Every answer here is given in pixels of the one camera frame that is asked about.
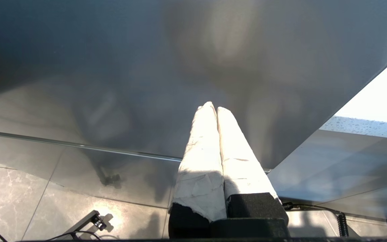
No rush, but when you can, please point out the black coiled cable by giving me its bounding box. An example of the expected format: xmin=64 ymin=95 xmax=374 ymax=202
xmin=282 ymin=201 xmax=350 ymax=238

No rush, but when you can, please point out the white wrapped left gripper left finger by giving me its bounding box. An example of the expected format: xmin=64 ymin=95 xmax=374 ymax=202
xmin=168 ymin=102 xmax=228 ymax=239

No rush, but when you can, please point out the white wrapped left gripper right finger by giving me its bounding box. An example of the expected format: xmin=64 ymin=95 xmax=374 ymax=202
xmin=217 ymin=107 xmax=289 ymax=226

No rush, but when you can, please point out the black metal bracket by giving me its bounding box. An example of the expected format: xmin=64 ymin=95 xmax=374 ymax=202
xmin=69 ymin=210 xmax=113 ymax=240

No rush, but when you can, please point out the grey base cabinet front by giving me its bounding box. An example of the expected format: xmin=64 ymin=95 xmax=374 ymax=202
xmin=267 ymin=129 xmax=387 ymax=206

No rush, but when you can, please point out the stainless steel appliance front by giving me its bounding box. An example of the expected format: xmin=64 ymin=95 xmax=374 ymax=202
xmin=0 ymin=0 xmax=387 ymax=210

